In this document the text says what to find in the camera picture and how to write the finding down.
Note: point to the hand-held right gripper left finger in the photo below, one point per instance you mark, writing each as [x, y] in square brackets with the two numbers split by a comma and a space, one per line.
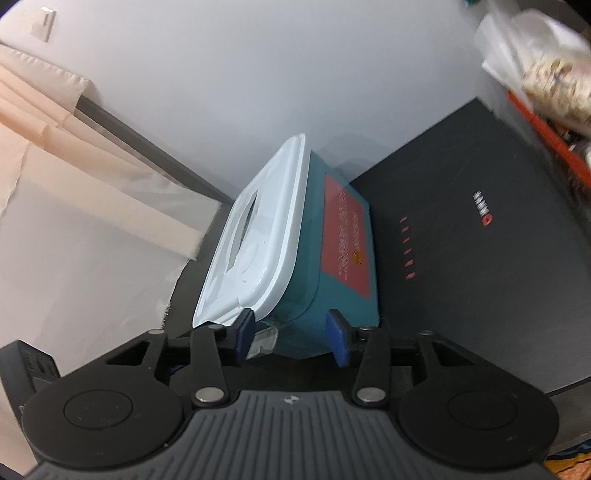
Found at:
[244, 334]

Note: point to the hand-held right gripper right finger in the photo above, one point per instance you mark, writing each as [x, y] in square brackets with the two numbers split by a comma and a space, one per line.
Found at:
[337, 337]

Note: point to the teal plastic storage box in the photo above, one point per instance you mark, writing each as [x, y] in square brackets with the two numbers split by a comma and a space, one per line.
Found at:
[332, 286]

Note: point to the white plastic box lid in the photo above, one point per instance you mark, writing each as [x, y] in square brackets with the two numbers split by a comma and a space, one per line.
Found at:
[258, 221]

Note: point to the black desktop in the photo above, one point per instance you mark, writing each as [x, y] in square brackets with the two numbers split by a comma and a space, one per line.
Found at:
[485, 286]

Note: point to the cream curtain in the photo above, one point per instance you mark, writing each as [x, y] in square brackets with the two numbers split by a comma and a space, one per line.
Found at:
[69, 194]

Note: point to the red mesh basket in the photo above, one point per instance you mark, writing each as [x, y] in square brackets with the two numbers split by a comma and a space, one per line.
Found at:
[554, 138]

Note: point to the white wall switch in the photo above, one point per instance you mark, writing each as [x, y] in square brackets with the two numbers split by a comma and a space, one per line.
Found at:
[44, 24]

